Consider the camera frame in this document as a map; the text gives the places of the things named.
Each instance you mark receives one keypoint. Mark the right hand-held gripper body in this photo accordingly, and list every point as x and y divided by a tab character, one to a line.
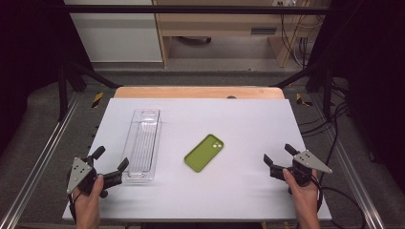
304	165

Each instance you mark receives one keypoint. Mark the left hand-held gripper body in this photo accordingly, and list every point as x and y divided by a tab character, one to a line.
83	178

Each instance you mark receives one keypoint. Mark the clear plastic tray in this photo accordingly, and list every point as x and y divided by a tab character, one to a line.
142	146

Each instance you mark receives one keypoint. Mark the green phone case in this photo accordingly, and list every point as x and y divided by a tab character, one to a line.
203	153

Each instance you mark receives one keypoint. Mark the person's left hand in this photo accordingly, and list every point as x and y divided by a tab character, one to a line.
89	202

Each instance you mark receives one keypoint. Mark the person's right hand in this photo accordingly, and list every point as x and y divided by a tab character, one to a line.
301	200

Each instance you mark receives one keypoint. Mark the yellow black tape marker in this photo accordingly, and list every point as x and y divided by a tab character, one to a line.
97	99
301	99

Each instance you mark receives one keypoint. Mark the white table mat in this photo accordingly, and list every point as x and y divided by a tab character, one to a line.
223	191

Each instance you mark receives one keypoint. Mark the black curtain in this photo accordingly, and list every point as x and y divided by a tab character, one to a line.
375	79
28	63

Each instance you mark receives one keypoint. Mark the white cabinet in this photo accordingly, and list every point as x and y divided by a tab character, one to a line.
117	38

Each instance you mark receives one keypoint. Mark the wooden desk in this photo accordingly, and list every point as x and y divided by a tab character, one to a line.
223	24

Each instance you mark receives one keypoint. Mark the white power strip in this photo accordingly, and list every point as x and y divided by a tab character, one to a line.
285	2

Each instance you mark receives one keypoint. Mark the aluminium floor rail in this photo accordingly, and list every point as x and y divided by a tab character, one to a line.
43	159
342	159

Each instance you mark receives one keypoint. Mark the black upright frame post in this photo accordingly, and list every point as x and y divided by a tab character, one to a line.
327	92
62	92

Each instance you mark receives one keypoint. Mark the black diagonal frame strut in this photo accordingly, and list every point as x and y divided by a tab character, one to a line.
299	76
95	76

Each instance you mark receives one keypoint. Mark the black horizontal frame bar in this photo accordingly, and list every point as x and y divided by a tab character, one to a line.
191	9

